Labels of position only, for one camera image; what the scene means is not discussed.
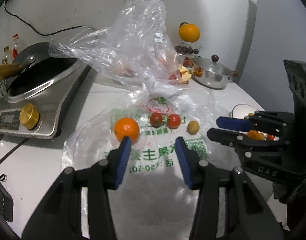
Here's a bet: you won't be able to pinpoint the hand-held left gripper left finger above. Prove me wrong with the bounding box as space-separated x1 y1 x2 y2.
22 136 132 240

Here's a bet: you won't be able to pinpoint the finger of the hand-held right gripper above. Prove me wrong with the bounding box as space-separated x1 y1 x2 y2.
207 127 289 155
217 111 296 140

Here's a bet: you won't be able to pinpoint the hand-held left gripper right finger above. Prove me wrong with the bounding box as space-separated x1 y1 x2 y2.
175 136 284 240

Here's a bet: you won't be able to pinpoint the flat printed plastic bag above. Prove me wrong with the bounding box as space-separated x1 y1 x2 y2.
62 89 239 230

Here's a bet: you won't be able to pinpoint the small steel pot with lid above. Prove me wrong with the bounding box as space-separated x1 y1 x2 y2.
192 54 239 90

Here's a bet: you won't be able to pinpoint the yellow fruit pieces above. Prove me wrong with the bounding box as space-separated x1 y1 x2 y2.
178 65 203 83

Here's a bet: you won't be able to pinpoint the dark grapes on stand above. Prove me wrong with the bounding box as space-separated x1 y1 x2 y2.
175 42 201 55

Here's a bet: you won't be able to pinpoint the steel induction cooker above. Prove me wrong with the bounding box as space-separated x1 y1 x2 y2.
0 60 92 139

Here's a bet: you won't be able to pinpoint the large orange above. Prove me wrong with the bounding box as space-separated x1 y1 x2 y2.
178 22 201 43

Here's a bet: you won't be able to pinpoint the grey door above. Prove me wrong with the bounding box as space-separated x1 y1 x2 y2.
248 0 306 110

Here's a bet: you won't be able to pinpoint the black stick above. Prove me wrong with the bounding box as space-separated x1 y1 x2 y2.
0 137 29 167

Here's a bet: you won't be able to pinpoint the crumpled clear plastic bag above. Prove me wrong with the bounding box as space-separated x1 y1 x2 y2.
49 0 191 93

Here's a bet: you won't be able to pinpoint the red cap bottle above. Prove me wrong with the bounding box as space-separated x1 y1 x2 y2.
11 34 25 63

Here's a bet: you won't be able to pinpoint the dark oil bottle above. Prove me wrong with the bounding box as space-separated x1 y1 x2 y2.
2 46 12 64

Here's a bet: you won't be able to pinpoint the black wok with wooden handle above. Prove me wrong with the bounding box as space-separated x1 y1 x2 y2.
0 42 78 85

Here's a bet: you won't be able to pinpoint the black power cable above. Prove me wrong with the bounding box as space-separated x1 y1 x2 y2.
4 0 93 37

